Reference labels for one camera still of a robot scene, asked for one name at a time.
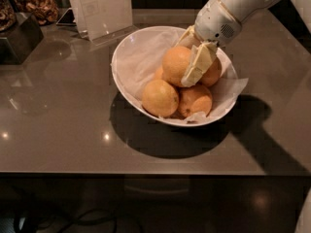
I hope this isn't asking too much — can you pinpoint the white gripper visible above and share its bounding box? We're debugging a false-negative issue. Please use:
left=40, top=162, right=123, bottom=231
left=177, top=0, right=242, bottom=87

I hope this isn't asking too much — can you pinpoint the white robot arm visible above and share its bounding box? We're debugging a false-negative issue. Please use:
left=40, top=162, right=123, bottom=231
left=177, top=0, right=311, bottom=87

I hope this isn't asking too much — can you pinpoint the hidden middle orange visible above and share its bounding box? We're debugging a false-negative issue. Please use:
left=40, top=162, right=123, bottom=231
left=154, top=66, right=163, bottom=80

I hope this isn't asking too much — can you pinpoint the white oval bowl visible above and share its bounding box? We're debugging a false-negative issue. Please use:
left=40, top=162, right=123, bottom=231
left=111, top=25, right=240, bottom=128

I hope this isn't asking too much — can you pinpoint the white paper liner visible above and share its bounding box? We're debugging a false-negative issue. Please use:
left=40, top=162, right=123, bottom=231
left=111, top=28, right=249, bottom=125

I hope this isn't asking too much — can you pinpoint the clear acrylic sign holder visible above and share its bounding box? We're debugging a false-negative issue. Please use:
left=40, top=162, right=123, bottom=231
left=69, top=0, right=136, bottom=45

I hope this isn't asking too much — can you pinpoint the glass jar of dried snacks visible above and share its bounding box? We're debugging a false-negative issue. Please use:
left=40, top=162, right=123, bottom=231
left=12, top=0, right=59, bottom=25

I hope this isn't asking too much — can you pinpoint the dark square box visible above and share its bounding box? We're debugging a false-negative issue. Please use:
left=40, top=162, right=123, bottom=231
left=0, top=13, right=44, bottom=65

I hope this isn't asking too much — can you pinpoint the left glass jar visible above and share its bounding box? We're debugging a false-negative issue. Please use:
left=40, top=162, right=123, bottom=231
left=0, top=0, right=17, bottom=32

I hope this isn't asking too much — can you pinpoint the black floor cable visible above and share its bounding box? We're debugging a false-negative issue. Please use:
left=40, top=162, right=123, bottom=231
left=13, top=207, right=145, bottom=233

